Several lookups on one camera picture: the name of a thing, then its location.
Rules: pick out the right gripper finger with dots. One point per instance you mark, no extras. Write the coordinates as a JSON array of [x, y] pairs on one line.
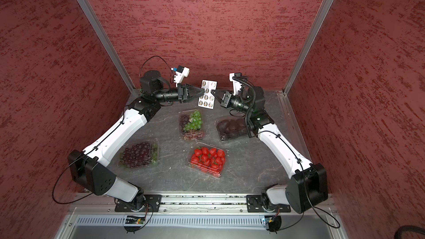
[[218, 92], [219, 97]]

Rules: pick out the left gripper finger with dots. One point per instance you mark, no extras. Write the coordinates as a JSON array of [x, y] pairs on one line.
[[193, 96], [193, 89]]

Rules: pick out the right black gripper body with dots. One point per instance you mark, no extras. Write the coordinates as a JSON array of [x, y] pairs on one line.
[[227, 99]]

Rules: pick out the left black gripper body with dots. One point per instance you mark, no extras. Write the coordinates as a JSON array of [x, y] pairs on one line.
[[181, 92]]

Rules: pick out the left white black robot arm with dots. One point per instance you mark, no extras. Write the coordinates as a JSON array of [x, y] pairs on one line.
[[88, 167]]

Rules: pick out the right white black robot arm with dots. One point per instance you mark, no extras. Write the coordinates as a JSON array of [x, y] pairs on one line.
[[307, 186]]

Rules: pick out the dark plums clear box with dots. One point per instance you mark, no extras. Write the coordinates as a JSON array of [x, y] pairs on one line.
[[231, 128]]

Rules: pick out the mixed grapes clear box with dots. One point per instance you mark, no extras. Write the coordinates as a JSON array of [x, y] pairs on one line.
[[191, 124]]

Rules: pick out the strawberries clear box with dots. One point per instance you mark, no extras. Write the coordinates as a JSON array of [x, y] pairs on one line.
[[207, 159]]

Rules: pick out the dark grapes clear box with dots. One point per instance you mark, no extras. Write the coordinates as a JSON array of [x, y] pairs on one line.
[[139, 154]]

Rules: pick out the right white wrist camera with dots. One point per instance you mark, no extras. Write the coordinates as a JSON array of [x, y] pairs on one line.
[[237, 86]]

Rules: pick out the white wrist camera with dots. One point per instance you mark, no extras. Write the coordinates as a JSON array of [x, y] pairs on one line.
[[180, 72], [237, 86]]

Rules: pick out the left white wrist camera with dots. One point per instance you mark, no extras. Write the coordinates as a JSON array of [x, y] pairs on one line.
[[180, 72]]

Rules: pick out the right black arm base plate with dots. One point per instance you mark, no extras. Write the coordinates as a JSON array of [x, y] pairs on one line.
[[260, 203]]

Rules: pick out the left aluminium corner post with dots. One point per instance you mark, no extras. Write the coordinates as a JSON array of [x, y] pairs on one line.
[[107, 44]]

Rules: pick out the aluminium corner post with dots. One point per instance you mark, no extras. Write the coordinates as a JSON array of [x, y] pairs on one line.
[[312, 34], [107, 44]]

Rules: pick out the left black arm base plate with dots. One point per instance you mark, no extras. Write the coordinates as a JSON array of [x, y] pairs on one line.
[[152, 203]]

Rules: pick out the front aluminium rail frame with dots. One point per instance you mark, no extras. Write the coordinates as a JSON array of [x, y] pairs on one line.
[[191, 209]]

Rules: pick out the right aluminium corner post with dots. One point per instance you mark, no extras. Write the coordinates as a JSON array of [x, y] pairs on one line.
[[312, 34]]

